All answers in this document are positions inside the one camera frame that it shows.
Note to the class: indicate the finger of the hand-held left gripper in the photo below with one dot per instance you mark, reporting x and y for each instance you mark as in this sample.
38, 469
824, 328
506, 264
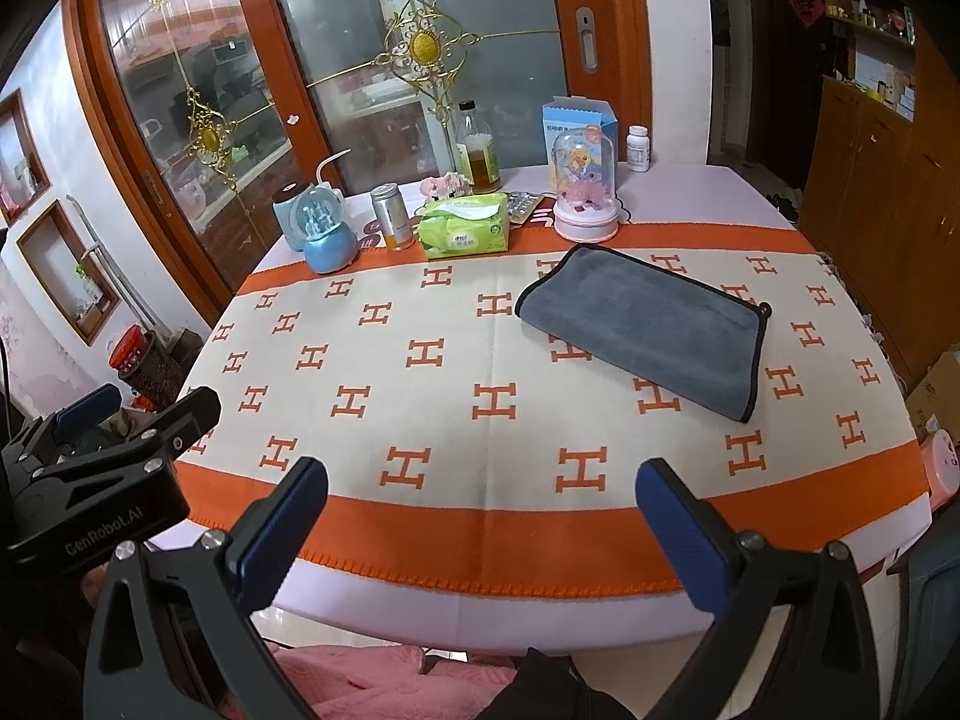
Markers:
84, 406
176, 424

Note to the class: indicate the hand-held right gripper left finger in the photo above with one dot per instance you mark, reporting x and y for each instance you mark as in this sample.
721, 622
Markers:
264, 540

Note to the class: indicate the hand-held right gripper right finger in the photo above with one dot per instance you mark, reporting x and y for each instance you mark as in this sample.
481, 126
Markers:
686, 540

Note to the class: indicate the grey towel with black trim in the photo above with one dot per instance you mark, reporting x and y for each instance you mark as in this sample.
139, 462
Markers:
645, 322

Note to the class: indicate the red lidded jar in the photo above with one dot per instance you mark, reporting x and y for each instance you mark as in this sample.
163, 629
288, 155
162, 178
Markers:
131, 352

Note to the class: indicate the pink fluffy garment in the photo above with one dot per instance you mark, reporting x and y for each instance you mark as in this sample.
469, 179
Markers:
375, 679

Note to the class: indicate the orange patterned tablecloth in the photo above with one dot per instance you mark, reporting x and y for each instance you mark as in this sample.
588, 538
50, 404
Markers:
450, 390

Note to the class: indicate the blue snow globe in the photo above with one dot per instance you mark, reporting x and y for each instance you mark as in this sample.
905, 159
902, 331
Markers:
326, 236

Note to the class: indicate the pink plastic stool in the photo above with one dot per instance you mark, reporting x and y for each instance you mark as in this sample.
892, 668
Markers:
941, 465

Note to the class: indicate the cardboard box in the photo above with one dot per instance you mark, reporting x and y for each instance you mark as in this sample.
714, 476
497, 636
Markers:
934, 390

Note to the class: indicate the silver and orange can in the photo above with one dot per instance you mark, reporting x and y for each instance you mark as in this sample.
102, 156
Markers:
390, 217

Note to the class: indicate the green tissue pack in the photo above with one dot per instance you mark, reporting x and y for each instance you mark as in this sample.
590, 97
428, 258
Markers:
465, 229

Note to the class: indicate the pink flower ornament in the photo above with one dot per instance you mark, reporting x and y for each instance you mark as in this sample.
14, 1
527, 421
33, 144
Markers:
446, 184

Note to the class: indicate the wooden framed glass sliding door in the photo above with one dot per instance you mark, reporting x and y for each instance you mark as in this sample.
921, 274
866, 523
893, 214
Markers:
322, 90

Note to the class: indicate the pink dome music box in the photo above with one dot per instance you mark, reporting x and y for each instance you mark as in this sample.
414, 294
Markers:
586, 187

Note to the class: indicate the blister pack of pills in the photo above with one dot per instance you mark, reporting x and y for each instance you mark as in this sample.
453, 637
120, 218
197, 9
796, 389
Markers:
523, 202

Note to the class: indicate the white pill bottle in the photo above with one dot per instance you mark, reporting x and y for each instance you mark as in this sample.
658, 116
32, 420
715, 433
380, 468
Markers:
637, 150

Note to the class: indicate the glass bottle with amber liquid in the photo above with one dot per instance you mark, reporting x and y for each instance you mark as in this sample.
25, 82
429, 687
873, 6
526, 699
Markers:
477, 154

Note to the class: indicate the blue and white carton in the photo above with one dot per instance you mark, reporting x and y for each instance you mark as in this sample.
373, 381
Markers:
574, 127

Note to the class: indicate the wooden cabinet with shelves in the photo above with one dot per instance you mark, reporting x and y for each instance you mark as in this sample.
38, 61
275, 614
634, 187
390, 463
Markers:
877, 150

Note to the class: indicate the red wall decoration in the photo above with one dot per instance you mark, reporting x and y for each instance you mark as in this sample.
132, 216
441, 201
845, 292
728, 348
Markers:
804, 4

